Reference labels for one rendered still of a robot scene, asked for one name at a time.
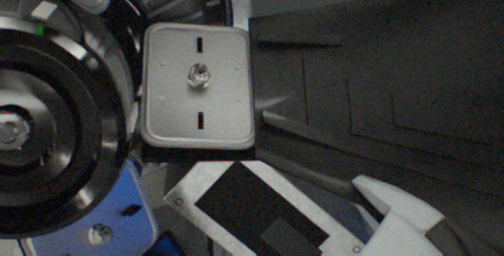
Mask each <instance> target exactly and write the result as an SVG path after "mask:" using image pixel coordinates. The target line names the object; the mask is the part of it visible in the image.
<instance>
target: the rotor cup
mask: <svg viewBox="0 0 504 256"><path fill-rule="evenodd" d="M43 1H44V2H49V3H51V4H55V5H57V7H56V8H55V10H54V11H53V12H52V13H51V15H50V16H49V17H48V18H47V20H46V19H45V18H42V17H40V16H34V15H32V12H34V11H35V9H36V8H37V7H38V6H39V5H40V4H41V3H42V2H43ZM155 23H156V22H155V21H154V19H153V16H152V15H151V14H150V12H149V10H148V8H146V5H145V4H144V3H143V2H142V0H116V3H115V6H114V11H113V14H112V17H111V20H105V19H104V18H102V17H101V16H99V15H97V14H92V13H90V12H88V11H86V9H84V8H82V7H81V6H79V5H78V4H76V3H74V1H72V0H0V112H2V111H11V112H16V113H18V114H20V115H21V116H23V117H24V119H26V120H27V122H28V124H29V126H30V131H31V132H30V136H29V139H28V142H27V143H26V144H24V145H23V146H22V147H21V148H19V149H18V150H16V151H1V150H0V239H8V240H18V239H29V238H34V237H39V236H43V235H47V234H49V233H54V232H55V231H58V230H60V229H62V228H66V227H67V226H69V225H70V224H74V223H75V222H77V221H79V220H80V219H81V218H82V217H85V216H86V215H87V214H88V213H90V212H91V211H92V210H93V209H94V208H96V207H97V206H98V205H99V204H100V203H101V202H102V201H103V200H104V199H105V198H106V196H107V195H108V194H109V192H111V191H112V188H114V186H115V185H116V182H117V181H118V180H119V177H120V175H121V174H122V172H123V168H124V166H125V164H126V162H127V158H128V155H129V154H130V152H132V151H133V150H134V149H135V148H136V147H137V145H139V144H140V143H141V142H142V135H141V105H142V88H143V72H144V38H145V32H146V29H147V28H149V27H150V25H154V24H155ZM135 102H136V103H137V112H138V114H137V120H136V123H135V126H134V132H131V117H132V114H133V111H134V106H135Z"/></svg>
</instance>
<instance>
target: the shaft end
mask: <svg viewBox="0 0 504 256"><path fill-rule="evenodd" d="M30 132H31V131H30V126H29V124H28V122H27V120H26V119H24V117H23V116H21V115H20V114H18V113H16V112H11V111H2V112H0V150H1V151H16V150H18V149H19V148H21V147H22V146H23V145H24V144H26V143H27V142H28V139H29V136H30Z"/></svg>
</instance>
